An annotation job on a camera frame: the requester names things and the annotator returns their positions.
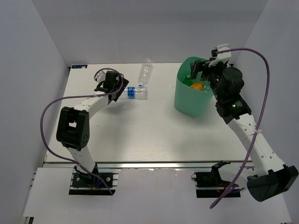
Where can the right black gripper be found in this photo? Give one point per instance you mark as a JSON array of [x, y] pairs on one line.
[[197, 66]]

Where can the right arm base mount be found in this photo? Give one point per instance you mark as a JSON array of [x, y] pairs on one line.
[[210, 184]]

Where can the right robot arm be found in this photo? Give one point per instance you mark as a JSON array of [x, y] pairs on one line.
[[263, 173]]

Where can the green plastic bottle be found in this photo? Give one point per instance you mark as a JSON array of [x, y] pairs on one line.
[[187, 81]]

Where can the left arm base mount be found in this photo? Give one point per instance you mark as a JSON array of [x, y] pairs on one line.
[[84, 184]]

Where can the clear crushed plastic bottle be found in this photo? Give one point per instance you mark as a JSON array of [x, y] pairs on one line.
[[145, 72]]

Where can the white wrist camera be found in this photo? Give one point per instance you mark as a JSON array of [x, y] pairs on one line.
[[100, 76], [220, 57]]

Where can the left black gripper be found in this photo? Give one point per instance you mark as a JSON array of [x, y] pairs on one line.
[[122, 83]]

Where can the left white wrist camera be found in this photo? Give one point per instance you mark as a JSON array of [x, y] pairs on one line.
[[100, 76]]

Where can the orange juice bottle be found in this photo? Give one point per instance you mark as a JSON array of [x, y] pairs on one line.
[[198, 86]]

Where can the aluminium table rail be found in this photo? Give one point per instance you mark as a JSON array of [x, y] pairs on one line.
[[142, 165]]

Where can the clear bottle blue label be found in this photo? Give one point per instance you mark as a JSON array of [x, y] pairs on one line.
[[138, 92]]

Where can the blue table label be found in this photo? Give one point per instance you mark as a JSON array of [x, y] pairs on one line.
[[80, 66]]

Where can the clear bottle white cap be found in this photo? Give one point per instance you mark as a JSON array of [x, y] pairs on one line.
[[206, 87]]

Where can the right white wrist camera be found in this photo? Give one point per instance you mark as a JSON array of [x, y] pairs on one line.
[[220, 57]]

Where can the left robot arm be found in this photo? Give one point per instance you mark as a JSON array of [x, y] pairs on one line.
[[73, 130]]

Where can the green plastic bin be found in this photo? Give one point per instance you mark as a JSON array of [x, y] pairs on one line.
[[188, 100]]

